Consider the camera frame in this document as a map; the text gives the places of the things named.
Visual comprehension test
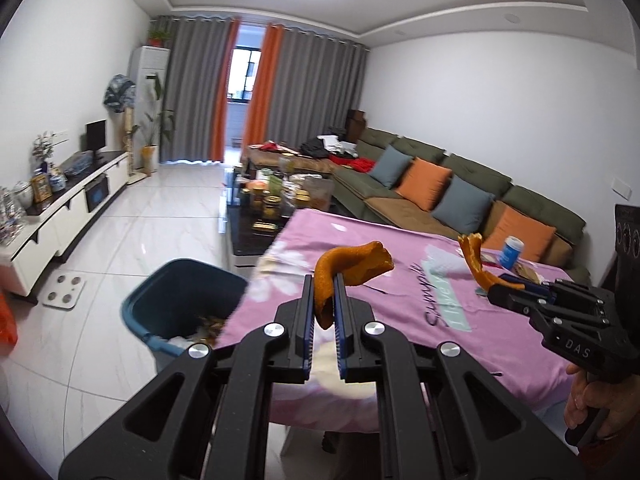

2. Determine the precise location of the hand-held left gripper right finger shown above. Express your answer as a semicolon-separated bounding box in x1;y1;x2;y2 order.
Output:
334;275;586;480

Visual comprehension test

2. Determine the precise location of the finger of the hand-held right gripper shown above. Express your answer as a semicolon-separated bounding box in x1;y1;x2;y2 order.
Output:
500;274;613;317
487;285;616;333

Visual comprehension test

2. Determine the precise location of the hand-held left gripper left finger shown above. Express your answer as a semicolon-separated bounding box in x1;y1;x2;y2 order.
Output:
59;275;317;480

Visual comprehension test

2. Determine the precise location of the thin orange peel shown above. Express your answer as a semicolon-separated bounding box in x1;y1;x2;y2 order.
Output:
457;232;526;291

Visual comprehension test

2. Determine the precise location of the large orange peel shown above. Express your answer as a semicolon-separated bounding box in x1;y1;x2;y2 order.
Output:
314;241;395;331

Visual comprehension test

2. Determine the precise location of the blue trash bin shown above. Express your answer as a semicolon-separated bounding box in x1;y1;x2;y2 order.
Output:
121;258;249;376

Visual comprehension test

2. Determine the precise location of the person's right forearm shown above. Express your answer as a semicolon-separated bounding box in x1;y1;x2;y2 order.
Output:
580;432;640;480

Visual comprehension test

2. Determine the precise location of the person's right hand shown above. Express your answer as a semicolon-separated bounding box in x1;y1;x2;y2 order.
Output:
564;366;640;443

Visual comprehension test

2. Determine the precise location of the blue can with white lid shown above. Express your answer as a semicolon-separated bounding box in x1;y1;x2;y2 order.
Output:
497;236;525;271

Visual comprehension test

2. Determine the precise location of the large orange cushion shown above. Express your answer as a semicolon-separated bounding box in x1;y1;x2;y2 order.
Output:
482;206;557;263

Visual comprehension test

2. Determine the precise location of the pink tablecloth table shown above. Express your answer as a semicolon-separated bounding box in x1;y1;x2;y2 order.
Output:
215;208;586;433

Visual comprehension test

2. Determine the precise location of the large blue-grey cushion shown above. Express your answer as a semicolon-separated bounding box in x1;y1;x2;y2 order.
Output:
432;176;496;233

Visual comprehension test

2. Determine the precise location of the black glass coffee table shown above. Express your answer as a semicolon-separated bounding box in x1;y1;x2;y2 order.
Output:
217;167;333;268

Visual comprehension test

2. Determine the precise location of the green sofa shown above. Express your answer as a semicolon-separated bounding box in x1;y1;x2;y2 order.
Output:
332;127;591;286

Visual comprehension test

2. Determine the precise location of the brown sofa seat cover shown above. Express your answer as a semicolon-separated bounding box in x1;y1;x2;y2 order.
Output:
365;195;461;233

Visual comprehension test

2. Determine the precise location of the clear plastic bag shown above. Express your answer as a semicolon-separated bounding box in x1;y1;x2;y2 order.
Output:
302;175;333;213

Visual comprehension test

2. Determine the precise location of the small orange cushion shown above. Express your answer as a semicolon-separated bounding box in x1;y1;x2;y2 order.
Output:
396;157;453;211

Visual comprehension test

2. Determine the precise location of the brown covered sofa chaise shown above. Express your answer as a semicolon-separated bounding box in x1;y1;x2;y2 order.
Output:
240;142;351;176

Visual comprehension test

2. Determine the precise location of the red clothes pile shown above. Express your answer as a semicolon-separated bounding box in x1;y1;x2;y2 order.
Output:
330;156;378;173

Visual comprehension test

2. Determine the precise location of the small blue-grey cushion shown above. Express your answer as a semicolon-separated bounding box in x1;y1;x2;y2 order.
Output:
370;146;413;187

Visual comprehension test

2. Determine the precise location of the black clothes pile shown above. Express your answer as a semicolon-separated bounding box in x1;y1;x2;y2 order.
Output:
300;136;331;156

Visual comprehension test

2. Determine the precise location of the white clothes pile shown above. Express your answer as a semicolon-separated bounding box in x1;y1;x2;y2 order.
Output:
320;135;358;155

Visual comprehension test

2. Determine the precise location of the tall plant in yellow pot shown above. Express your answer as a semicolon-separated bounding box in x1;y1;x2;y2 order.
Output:
137;72;176;173

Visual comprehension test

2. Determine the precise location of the grey curtain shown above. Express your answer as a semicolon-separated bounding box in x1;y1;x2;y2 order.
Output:
267;30;370;148
159;16;240;163

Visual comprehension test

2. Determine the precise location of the orange curtain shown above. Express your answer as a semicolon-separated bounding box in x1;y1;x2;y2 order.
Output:
243;24;285;148
209;22;242;163

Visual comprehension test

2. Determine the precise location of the white bathroom scale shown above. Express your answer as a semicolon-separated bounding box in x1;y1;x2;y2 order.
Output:
40;275;87;308

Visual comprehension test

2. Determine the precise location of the balcony glass door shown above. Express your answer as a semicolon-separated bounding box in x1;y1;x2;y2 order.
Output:
225;22;271;153

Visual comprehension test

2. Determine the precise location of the white black tv cabinet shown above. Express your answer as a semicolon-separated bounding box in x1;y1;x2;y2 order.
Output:
0;150;132;297

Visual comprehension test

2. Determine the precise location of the blue flat box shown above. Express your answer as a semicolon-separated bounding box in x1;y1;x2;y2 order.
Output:
62;156;93;176

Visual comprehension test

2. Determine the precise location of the black monitor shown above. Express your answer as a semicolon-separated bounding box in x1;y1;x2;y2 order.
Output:
85;119;108;153

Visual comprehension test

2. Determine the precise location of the orange plastic bag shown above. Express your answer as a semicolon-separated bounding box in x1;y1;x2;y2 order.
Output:
0;292;18;346

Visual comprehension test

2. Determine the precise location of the fan with blue cover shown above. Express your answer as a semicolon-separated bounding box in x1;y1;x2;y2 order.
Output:
102;74;143;177

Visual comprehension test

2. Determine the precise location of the white standing air conditioner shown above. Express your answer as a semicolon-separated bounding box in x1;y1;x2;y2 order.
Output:
127;46;171;161

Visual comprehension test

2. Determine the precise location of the dried flower bouquet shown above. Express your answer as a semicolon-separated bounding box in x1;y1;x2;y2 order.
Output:
31;131;68;166

